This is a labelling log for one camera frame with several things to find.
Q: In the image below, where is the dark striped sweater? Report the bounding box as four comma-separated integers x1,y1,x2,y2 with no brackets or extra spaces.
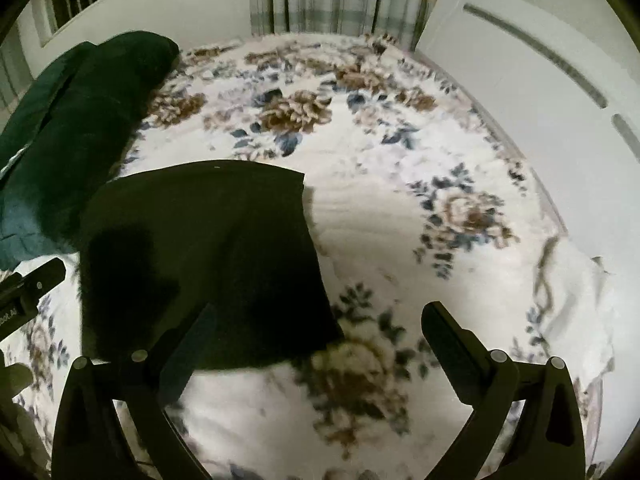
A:
79,160,343,370

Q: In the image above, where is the dark green pillow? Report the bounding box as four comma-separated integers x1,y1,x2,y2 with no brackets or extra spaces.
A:
1,30,179,270

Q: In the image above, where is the floral bed blanket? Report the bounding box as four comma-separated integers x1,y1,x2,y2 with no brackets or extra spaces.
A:
1,35,613,479

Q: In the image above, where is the white bed footboard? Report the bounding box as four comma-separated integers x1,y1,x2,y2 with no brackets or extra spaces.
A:
414,0,640,311

